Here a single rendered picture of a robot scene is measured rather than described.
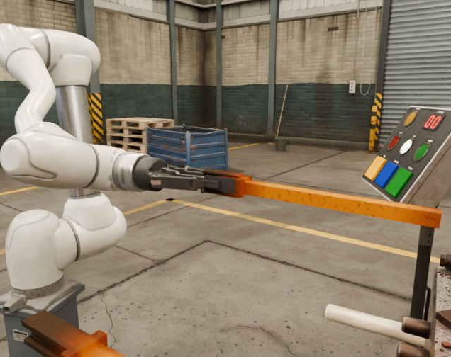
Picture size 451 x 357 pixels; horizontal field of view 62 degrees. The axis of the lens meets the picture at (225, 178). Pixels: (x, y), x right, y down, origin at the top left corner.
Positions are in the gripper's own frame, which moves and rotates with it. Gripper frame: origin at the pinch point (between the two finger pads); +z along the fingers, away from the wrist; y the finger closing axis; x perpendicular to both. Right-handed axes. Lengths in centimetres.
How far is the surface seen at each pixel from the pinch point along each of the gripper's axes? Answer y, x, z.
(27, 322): 41.1, -7.8, -2.1
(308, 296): -147, -107, -26
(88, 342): 40.2, -7.7, 7.0
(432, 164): -40, 0, 35
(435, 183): -40, -5, 36
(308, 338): -107, -107, -13
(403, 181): -42, -5, 29
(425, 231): -56, -23, 35
